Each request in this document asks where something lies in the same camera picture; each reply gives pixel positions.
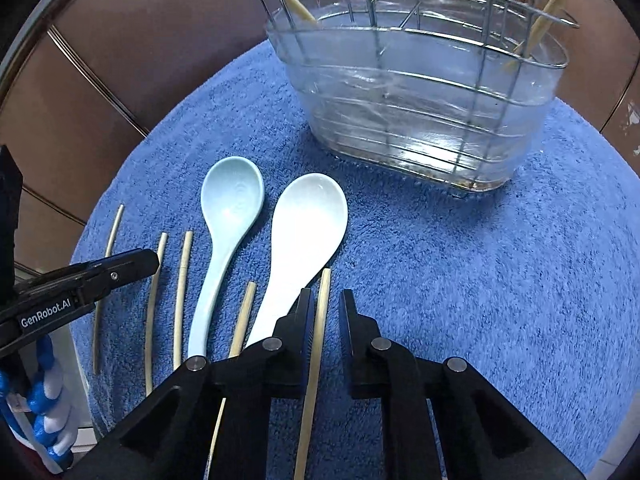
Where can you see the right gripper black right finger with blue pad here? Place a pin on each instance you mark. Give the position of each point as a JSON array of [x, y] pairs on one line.
[[441, 419]]

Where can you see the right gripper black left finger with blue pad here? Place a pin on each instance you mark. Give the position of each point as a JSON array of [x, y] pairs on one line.
[[209, 419]]

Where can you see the blue white gloved hand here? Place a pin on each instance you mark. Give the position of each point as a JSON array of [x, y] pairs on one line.
[[38, 410]]

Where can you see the bamboo chopstick beside white spoon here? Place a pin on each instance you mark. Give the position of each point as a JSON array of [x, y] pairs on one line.
[[235, 349]]

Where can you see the blue terry towel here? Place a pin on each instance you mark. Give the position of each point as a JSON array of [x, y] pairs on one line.
[[536, 284]]

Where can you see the light blue ceramic spoon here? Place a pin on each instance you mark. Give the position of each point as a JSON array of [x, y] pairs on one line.
[[232, 196]]

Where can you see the white ceramic spoon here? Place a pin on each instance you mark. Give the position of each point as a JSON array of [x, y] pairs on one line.
[[308, 225]]

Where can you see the wire utensil basket clear tray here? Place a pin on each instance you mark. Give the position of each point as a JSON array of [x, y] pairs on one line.
[[418, 85]]

